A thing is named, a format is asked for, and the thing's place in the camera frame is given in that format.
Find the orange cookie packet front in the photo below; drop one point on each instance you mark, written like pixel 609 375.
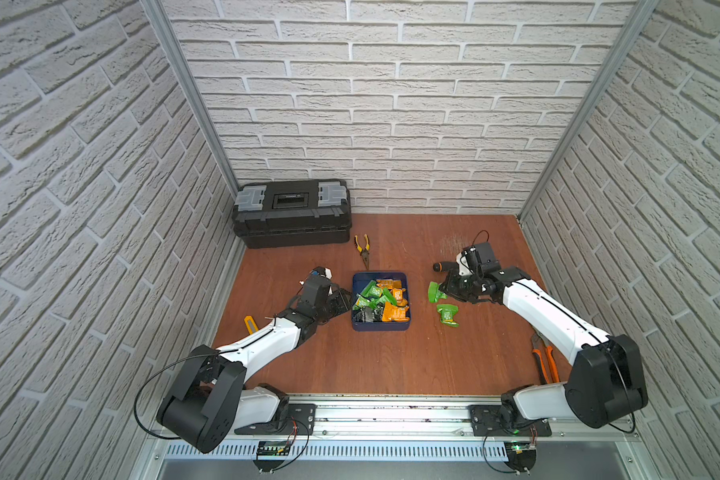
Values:
pixel 393 313

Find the green cookie packet front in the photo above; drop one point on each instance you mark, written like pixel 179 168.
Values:
pixel 372 291

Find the black toolbox grey latches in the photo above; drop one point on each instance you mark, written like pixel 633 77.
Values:
pixel 293 213

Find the yellow handled needle-nose pliers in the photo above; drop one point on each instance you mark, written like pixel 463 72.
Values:
pixel 363 250

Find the green cookie packet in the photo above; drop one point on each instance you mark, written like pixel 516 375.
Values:
pixel 372 291
pixel 447 313
pixel 434 293

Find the orange cookie packet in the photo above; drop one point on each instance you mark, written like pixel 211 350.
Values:
pixel 393 313
pixel 389 284

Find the black cookie packet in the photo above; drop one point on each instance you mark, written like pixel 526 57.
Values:
pixel 367 315

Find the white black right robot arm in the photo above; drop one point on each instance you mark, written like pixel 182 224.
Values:
pixel 606 381

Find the dark blue storage box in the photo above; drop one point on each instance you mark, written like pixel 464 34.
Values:
pixel 398 297

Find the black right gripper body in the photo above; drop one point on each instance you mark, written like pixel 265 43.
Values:
pixel 462 287

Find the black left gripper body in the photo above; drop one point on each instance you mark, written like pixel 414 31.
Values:
pixel 341 302

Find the orange handled pliers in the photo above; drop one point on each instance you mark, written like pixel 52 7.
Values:
pixel 543 354

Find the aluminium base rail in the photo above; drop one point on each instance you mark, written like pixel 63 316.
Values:
pixel 406 428

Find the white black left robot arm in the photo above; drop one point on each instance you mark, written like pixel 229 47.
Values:
pixel 208 398

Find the yellow utility knife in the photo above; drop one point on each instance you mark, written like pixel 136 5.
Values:
pixel 250 325

